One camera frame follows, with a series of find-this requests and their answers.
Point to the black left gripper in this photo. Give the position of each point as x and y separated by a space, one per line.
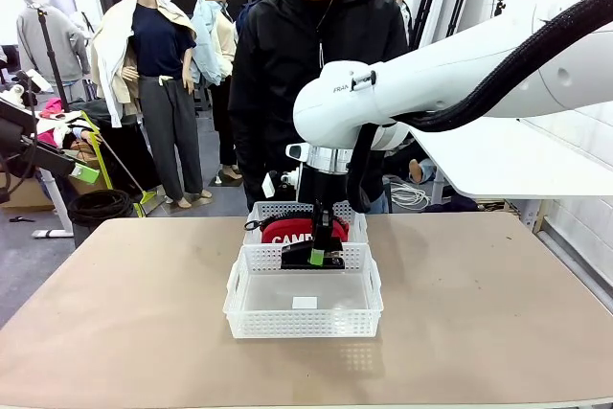
14 136

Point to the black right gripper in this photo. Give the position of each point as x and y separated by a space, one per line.
325 186

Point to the black stapler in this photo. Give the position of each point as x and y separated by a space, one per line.
297 256

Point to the red CAMPUS pencil case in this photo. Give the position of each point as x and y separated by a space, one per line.
282 234

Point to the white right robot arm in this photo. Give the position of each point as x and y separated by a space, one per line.
431 74

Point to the brown cardboard box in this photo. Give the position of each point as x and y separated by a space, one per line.
84 187
24 196

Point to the yellow-green bar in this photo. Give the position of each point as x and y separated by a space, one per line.
106 174

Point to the white perforated plastic basket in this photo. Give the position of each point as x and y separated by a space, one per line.
355 232
306 327

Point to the black cloth heap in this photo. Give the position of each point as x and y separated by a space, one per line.
129 141

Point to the broom with green head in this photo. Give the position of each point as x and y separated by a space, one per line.
146 203

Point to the pink cloth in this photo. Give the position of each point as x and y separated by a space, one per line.
52 107

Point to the black scissors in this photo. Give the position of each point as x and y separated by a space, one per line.
21 219

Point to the thin black stand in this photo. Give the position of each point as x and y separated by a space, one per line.
53 64

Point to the mannequin with grey hoodie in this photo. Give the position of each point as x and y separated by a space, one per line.
62 45

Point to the tan mannequin foot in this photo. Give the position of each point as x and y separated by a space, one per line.
415 172

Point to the mannequin with white jacket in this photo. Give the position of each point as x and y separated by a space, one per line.
158 45

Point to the mannequin with light blue jacket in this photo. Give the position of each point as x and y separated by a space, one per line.
208 45

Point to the person in black hoodie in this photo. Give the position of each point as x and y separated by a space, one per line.
278 69

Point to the large white table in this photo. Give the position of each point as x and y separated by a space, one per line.
503 165

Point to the black tripod stand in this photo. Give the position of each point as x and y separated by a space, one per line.
499 7

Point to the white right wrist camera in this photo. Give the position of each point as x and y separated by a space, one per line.
268 185

